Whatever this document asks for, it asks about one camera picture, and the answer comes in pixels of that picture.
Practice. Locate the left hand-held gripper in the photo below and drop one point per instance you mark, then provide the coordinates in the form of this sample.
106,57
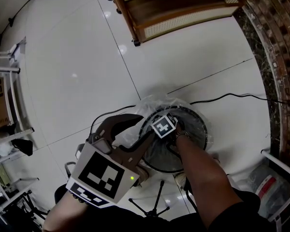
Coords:
100,175

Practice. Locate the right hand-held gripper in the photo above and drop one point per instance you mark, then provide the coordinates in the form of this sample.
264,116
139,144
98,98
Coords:
163,127

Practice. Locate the clear plastic trash bag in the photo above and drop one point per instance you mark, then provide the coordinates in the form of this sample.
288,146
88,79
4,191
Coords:
149,104

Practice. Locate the black mesh wastebasket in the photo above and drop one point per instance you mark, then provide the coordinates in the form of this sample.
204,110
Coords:
195,127

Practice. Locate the person's right forearm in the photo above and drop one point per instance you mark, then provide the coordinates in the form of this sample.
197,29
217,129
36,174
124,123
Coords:
203,173

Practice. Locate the person's left forearm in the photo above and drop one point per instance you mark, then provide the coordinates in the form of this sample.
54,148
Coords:
62,214

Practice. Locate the plastic bag with red item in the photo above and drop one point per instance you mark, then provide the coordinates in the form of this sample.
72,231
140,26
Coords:
268,187

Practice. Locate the metal wristwatch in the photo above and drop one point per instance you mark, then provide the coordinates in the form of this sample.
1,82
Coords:
183,134

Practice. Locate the person's left beige shoe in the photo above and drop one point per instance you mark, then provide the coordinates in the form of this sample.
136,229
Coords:
142,174

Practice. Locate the person's beige shoe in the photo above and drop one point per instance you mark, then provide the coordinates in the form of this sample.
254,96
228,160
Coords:
142,174
180,179

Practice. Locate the person's right beige shoe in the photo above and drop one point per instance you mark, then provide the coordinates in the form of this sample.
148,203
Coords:
180,179

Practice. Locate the small black tripod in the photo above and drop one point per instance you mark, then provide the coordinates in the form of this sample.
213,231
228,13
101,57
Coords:
155,202

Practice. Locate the person's black clothing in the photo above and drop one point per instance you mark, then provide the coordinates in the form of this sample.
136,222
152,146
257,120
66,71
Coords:
159,222

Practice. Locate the black cloth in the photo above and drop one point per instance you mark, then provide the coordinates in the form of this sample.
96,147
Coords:
23,146

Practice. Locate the wooden rattan shelf cart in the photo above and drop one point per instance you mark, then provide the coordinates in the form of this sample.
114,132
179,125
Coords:
174,8

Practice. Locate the white metal rack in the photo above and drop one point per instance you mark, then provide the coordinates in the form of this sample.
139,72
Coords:
12,100

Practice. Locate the white metal frame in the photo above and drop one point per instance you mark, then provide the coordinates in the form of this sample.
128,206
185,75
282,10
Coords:
282,168

